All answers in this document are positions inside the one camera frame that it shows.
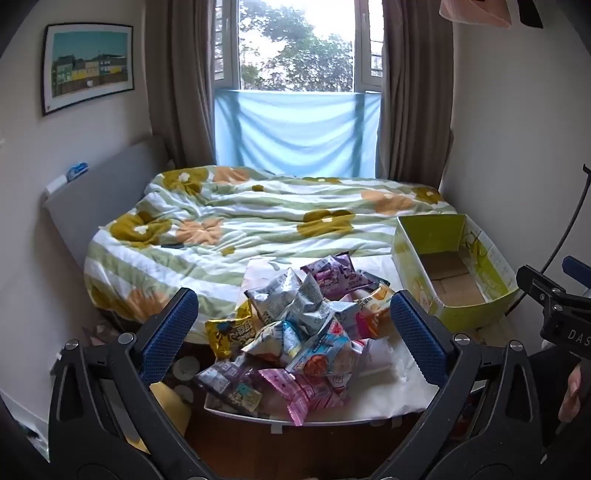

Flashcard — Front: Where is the black cable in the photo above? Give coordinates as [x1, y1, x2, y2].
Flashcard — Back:
[503, 164, 591, 319]

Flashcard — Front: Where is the light blue cloth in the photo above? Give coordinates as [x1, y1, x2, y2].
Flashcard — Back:
[213, 89, 384, 178]

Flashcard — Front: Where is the brown curtain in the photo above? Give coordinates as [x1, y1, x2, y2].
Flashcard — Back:
[143, 0, 241, 168]
[381, 0, 455, 195]

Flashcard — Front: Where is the person's right hand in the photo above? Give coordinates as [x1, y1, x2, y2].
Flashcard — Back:
[558, 364, 583, 423]

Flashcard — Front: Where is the pile of snack packets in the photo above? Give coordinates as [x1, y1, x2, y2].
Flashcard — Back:
[194, 253, 398, 428]

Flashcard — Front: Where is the window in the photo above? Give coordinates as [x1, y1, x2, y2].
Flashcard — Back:
[215, 0, 384, 93]

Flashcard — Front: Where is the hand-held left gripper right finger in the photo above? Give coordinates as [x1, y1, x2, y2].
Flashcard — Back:
[369, 290, 542, 480]

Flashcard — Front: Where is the yellow-green cardboard box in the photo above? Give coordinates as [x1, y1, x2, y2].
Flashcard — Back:
[392, 213, 520, 330]

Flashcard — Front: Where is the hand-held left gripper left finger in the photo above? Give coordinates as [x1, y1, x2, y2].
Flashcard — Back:
[47, 287, 211, 480]

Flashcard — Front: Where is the floral blanket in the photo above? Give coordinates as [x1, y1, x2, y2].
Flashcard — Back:
[83, 165, 458, 344]

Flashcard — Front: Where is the pink cloth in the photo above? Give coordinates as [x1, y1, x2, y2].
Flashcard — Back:
[438, 0, 513, 28]

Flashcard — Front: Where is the dark hanging object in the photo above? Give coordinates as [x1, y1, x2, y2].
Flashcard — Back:
[517, 0, 546, 28]

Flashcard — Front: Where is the yellow cloth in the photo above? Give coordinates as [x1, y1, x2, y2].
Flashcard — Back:
[150, 382, 192, 439]

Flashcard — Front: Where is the grey headboard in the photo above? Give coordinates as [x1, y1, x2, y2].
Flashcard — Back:
[44, 136, 169, 252]

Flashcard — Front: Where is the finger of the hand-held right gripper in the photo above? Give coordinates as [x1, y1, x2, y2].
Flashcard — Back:
[562, 256, 591, 291]
[516, 264, 566, 308]

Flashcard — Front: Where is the framed house picture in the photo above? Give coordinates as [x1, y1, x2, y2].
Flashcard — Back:
[41, 23, 134, 116]

